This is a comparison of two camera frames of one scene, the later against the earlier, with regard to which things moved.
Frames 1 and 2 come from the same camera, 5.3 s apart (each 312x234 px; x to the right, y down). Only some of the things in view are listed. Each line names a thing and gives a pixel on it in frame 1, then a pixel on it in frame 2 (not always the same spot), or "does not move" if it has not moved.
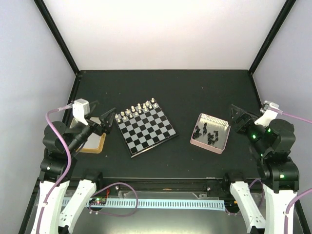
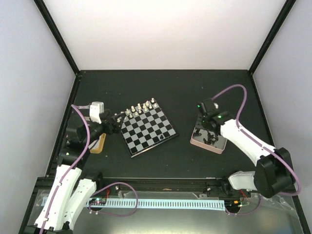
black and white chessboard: (145, 126) does not move
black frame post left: (58, 36) does not move
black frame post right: (285, 9) does not move
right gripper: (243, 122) to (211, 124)
